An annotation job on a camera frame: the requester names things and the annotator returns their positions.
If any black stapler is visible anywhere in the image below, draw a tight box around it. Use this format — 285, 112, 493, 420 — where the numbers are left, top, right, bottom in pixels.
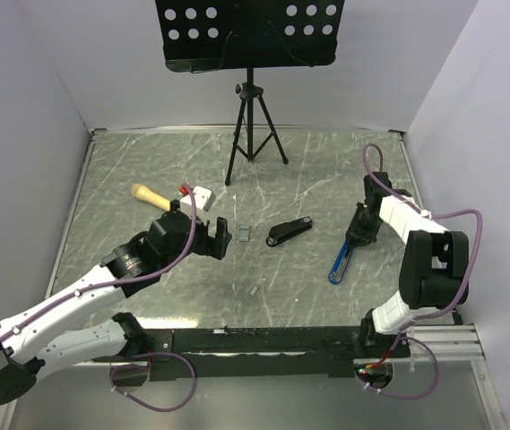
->
265, 217, 314, 247

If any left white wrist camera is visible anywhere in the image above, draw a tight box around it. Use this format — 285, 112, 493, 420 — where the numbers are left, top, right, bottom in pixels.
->
179, 184, 215, 214

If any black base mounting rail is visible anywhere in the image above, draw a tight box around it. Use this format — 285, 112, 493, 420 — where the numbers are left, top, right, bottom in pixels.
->
139, 326, 394, 378

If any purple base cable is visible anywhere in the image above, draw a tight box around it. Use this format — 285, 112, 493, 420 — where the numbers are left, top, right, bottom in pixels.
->
109, 349, 198, 411
355, 334, 445, 400

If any aluminium extrusion rail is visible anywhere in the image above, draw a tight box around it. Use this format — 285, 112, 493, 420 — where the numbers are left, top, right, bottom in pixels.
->
406, 324, 485, 361

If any black music stand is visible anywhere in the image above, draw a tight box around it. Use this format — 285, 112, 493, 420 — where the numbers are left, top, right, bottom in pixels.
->
155, 0, 345, 185

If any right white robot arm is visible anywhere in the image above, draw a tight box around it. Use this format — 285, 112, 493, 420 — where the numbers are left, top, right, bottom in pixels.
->
345, 172, 470, 357

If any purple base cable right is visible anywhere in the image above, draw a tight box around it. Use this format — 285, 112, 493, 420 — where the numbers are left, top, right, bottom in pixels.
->
355, 334, 445, 400

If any beige toy microphone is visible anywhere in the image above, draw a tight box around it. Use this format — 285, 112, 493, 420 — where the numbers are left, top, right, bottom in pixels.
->
131, 184, 170, 211

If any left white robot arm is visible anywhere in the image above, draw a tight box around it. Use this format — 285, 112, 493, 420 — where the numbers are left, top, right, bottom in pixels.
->
0, 211, 232, 405

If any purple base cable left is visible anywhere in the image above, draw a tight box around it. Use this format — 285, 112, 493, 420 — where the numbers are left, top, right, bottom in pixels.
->
109, 349, 198, 411

